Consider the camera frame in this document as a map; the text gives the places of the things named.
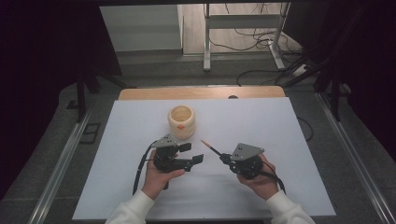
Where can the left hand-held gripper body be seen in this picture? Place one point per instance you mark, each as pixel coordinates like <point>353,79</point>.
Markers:
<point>166,161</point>

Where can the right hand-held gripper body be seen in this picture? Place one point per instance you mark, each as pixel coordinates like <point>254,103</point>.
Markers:
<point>247,165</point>

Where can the thin brush pen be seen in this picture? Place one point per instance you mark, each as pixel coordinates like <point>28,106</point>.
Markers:
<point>211,148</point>

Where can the cream cup with orange mark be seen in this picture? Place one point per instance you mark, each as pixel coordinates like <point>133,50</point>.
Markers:
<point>182,129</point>

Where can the person's left hand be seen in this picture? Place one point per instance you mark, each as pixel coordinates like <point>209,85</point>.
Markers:
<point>155,182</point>

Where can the person's right hand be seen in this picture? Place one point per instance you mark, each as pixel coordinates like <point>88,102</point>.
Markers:
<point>264,185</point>

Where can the white table mat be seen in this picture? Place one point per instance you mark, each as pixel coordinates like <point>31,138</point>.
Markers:
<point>224,118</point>

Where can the wooden table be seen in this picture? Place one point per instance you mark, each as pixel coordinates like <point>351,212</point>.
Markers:
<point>202,92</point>

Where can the black metal stand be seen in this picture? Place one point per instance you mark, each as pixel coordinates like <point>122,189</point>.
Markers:
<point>81,99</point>
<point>335,99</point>

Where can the white power strip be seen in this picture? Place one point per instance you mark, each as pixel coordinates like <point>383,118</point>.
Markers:
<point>300,70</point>

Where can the white cabinet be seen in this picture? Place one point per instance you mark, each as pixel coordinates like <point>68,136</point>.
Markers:
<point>140,28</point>

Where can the black curtain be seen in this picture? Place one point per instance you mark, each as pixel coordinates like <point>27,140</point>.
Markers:
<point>373,62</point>
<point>40,62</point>

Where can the black floor frame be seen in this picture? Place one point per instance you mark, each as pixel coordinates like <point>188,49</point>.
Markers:
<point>90,133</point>

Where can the aluminium rail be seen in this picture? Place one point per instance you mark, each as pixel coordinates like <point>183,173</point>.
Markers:
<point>355,155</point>
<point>59,174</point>

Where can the white metal desk frame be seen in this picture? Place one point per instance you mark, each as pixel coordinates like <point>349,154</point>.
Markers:
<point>243,21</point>

